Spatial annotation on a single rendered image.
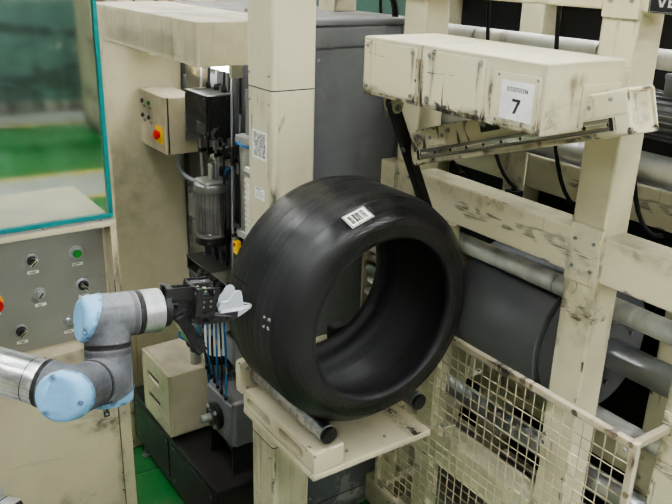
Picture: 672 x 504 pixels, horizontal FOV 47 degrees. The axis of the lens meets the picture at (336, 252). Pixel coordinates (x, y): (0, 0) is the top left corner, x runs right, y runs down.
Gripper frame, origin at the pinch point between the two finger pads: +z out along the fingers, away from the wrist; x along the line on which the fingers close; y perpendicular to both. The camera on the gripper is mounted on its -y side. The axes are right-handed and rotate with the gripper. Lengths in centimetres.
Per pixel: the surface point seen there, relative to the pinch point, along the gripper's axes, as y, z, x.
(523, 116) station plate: 50, 42, -31
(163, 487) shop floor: -121, 32, 103
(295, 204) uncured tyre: 21.8, 13.9, 6.2
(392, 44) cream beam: 59, 41, 14
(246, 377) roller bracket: -31.4, 16.5, 24.1
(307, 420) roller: -30.1, 18.5, -3.4
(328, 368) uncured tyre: -26.8, 35.5, 13.4
